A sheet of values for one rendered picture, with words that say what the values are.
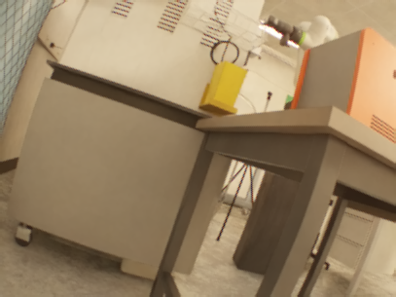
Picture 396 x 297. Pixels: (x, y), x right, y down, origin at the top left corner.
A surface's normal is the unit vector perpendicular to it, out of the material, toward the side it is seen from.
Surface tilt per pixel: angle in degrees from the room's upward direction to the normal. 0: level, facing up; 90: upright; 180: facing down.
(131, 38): 90
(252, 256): 90
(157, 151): 90
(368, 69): 90
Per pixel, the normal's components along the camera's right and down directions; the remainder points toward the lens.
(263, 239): 0.06, -0.01
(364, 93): 0.25, 0.06
